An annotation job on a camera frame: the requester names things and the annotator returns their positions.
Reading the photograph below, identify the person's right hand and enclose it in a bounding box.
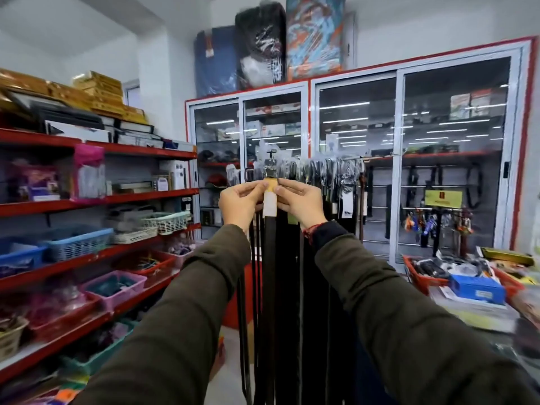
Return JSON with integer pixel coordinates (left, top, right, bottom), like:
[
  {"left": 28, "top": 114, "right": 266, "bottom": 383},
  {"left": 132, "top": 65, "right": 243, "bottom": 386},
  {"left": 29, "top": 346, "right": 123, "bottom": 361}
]
[{"left": 273, "top": 179, "right": 328, "bottom": 231}]

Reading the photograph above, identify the person's left hand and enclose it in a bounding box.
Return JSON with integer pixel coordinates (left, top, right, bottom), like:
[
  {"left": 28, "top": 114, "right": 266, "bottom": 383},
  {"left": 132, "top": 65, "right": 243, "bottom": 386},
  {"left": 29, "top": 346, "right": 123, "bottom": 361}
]
[{"left": 218, "top": 180, "right": 271, "bottom": 233}]

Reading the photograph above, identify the black belt with yellow tag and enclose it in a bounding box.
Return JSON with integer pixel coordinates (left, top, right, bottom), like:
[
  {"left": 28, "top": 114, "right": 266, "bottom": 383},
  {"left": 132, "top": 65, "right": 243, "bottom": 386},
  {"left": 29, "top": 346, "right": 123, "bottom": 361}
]
[{"left": 261, "top": 151, "right": 280, "bottom": 405}]

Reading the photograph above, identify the person's right forearm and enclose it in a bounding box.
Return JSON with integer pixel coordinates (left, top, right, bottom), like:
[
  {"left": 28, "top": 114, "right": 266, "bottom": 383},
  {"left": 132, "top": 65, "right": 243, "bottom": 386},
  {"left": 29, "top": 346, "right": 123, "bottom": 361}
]
[{"left": 311, "top": 220, "right": 540, "bottom": 405}]

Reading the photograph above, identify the person's left forearm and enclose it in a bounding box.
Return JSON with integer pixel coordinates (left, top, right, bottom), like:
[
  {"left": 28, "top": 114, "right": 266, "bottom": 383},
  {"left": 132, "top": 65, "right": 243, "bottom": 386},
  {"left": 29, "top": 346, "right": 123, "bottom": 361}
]
[{"left": 73, "top": 224, "right": 252, "bottom": 405}]

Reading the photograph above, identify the white box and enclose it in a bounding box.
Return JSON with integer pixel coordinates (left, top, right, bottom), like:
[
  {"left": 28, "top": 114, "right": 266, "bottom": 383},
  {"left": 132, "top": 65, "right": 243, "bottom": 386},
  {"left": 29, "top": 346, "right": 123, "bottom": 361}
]
[{"left": 159, "top": 159, "right": 189, "bottom": 191}]

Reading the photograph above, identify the white plastic basket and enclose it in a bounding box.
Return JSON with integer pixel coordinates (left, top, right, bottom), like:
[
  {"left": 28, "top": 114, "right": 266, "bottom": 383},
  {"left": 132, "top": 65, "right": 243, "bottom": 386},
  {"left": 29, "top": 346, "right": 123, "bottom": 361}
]
[{"left": 141, "top": 211, "right": 191, "bottom": 236}]

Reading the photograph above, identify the small pink plastic basket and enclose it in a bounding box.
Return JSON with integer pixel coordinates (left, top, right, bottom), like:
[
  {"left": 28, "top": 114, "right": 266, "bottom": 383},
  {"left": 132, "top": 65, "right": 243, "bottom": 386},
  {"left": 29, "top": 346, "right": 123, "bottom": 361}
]
[{"left": 155, "top": 242, "right": 198, "bottom": 269}]

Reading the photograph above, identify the row of hanging black belts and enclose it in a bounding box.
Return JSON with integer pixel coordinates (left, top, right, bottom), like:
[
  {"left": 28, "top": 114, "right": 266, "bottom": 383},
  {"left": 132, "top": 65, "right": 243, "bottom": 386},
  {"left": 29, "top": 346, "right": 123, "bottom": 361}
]
[{"left": 226, "top": 156, "right": 368, "bottom": 405}]

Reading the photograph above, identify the cream flat basket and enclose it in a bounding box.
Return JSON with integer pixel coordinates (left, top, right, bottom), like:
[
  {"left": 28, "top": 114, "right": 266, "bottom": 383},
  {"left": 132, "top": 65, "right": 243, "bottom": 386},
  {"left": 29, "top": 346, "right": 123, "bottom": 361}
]
[{"left": 111, "top": 226, "right": 159, "bottom": 245}]

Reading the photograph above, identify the red-framed glass cabinet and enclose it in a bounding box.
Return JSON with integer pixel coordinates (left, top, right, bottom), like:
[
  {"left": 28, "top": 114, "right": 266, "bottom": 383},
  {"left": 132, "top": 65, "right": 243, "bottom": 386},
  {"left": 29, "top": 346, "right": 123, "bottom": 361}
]
[{"left": 185, "top": 36, "right": 538, "bottom": 272}]

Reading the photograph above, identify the yellow sign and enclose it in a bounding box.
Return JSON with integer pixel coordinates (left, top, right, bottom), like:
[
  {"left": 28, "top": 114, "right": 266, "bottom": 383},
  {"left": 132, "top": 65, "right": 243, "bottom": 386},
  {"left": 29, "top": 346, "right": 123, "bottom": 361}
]
[{"left": 424, "top": 190, "right": 463, "bottom": 209}]

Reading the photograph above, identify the long red plastic basket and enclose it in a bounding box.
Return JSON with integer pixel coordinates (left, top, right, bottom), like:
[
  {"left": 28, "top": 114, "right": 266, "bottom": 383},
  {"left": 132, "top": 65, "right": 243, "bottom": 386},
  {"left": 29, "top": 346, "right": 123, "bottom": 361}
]
[{"left": 402, "top": 255, "right": 526, "bottom": 298}]

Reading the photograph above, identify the pink packaged item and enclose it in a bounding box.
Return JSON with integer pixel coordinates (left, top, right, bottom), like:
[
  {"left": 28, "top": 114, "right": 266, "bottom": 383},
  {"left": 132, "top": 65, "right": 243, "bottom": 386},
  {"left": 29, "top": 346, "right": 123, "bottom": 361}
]
[{"left": 72, "top": 143, "right": 107, "bottom": 201}]

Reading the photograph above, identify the red metal shelf unit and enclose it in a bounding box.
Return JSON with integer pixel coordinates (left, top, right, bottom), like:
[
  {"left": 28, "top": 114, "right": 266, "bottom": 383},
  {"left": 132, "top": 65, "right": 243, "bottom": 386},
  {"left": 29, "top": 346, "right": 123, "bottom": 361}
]
[{"left": 0, "top": 127, "right": 202, "bottom": 386}]

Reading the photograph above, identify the stack of black white boxes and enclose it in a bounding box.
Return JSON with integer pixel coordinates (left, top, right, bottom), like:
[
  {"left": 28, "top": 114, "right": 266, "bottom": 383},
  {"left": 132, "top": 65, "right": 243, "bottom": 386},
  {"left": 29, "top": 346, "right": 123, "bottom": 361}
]
[{"left": 6, "top": 93, "right": 166, "bottom": 150}]

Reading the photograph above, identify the stack of golden boxes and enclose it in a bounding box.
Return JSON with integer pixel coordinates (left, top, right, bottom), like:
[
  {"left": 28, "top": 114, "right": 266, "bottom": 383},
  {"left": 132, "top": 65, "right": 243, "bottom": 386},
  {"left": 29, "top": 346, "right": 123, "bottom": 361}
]
[{"left": 0, "top": 68, "right": 149, "bottom": 125}]

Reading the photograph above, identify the large blue plastic basket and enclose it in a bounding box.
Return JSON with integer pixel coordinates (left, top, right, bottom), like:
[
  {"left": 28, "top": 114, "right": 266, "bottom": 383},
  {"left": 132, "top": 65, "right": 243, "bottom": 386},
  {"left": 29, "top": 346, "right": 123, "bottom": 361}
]
[{"left": 41, "top": 227, "right": 115, "bottom": 263}]

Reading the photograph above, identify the blue box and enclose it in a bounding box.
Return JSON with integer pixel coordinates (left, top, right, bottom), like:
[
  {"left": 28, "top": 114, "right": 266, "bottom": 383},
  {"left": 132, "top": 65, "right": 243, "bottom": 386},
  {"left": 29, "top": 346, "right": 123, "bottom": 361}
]
[{"left": 448, "top": 273, "right": 507, "bottom": 306}]

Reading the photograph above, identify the purple box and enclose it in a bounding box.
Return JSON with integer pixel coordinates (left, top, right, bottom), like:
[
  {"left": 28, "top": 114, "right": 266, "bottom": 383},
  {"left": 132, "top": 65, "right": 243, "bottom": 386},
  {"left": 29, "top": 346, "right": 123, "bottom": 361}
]
[{"left": 15, "top": 163, "right": 62, "bottom": 203}]

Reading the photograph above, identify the yellow green box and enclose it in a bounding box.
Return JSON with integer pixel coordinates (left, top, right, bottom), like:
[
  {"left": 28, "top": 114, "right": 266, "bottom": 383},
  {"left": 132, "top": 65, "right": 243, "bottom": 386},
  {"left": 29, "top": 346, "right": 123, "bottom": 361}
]
[{"left": 480, "top": 246, "right": 536, "bottom": 267}]

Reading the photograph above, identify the teal plastic basket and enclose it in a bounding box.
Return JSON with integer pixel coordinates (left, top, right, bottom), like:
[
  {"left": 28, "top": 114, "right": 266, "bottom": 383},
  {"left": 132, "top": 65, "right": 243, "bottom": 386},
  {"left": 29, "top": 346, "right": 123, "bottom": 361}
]
[{"left": 58, "top": 319, "right": 138, "bottom": 377}]

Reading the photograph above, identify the small blue plastic basket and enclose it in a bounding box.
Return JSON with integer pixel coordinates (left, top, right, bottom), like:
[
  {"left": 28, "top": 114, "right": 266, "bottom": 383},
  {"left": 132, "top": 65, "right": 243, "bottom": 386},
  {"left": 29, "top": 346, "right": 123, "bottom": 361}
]
[{"left": 0, "top": 243, "right": 48, "bottom": 271}]

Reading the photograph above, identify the beige wicker basket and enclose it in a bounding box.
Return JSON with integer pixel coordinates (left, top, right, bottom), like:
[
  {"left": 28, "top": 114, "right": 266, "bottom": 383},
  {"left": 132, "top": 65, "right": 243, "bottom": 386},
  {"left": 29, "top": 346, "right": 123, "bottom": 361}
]
[{"left": 0, "top": 317, "right": 30, "bottom": 362}]

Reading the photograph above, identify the red string bracelet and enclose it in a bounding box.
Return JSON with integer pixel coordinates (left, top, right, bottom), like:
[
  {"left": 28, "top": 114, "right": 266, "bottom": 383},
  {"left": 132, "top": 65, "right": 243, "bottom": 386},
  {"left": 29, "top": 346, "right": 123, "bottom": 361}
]
[{"left": 301, "top": 222, "right": 328, "bottom": 245}]

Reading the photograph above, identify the bunch of hanging keychains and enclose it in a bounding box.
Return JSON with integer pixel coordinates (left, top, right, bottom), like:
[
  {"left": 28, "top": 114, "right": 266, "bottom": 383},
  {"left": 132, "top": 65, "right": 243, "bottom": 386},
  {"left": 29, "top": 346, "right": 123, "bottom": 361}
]
[{"left": 403, "top": 208, "right": 475, "bottom": 258}]

